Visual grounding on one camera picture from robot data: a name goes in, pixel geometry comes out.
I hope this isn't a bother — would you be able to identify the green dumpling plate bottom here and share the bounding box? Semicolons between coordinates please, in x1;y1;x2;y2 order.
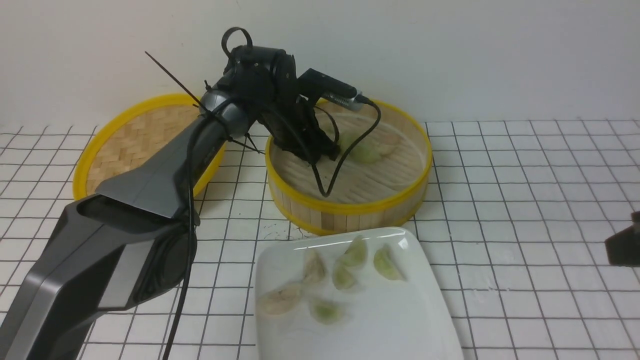
308;298;347;326

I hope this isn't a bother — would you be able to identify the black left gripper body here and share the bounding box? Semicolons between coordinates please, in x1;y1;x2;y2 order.
263;96;335;156

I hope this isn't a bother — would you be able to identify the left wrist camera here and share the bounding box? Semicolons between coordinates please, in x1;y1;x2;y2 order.
297;68;364;112

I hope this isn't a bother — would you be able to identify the pale dumpling on plate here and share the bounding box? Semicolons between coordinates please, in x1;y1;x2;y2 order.
302;249;326;287

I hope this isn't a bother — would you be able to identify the yellow-rimmed bamboo steamer basket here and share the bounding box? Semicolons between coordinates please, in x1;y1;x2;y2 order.
265;100;434;236

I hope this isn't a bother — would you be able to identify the white square plate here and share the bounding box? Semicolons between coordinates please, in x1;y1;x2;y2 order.
254;227;465;360

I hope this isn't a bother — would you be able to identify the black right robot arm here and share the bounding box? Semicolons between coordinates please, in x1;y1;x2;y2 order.
605;211;640;268

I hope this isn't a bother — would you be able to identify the pale dumpling steamer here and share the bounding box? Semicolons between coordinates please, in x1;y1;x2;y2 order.
372;134;401;157

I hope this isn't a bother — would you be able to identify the beige dumpling plate left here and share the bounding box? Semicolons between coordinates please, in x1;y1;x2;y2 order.
257;283;303;316

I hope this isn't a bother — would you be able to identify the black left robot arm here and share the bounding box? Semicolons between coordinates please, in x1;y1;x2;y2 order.
1;45;359;360

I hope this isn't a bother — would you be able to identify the yellow-rimmed bamboo steamer lid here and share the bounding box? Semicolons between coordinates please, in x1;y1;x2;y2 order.
72;93;199;201

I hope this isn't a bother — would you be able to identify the green dumpling steamer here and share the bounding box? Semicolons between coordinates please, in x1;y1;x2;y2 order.
339;132;383;164

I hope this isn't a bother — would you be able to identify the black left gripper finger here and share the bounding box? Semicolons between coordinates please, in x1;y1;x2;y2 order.
300;143;341;165

